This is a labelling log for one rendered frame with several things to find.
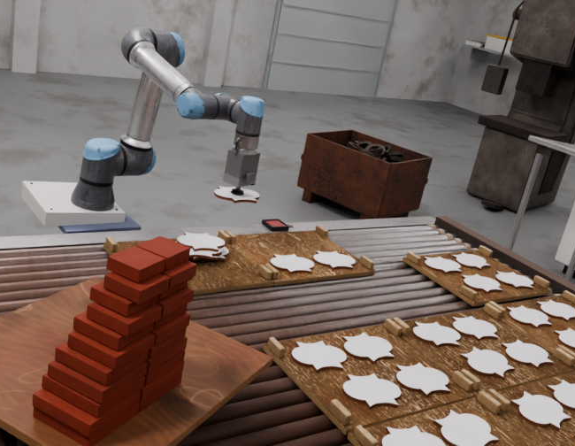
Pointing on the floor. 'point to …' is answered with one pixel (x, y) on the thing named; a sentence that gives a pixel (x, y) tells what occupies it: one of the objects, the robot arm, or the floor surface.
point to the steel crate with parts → (363, 173)
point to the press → (533, 106)
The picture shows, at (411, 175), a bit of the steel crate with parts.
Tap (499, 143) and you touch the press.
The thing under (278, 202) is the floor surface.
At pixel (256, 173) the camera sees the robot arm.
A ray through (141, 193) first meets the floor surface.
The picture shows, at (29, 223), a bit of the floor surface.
